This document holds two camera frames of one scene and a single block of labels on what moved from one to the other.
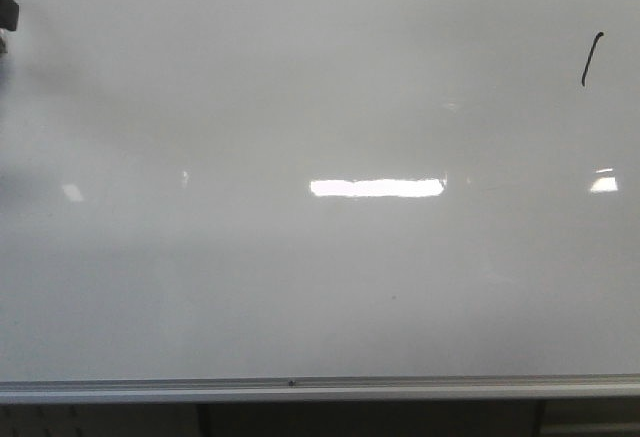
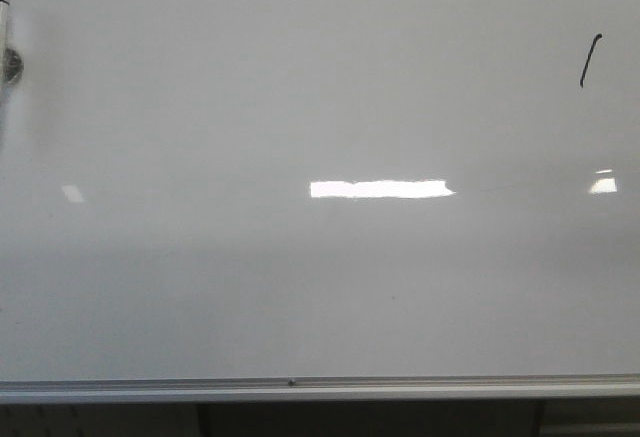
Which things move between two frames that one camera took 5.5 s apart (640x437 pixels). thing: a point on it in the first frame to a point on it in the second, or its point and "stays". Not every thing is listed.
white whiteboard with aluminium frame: (252, 179) stays
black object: (9, 11) to (13, 65)
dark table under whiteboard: (512, 418) stays
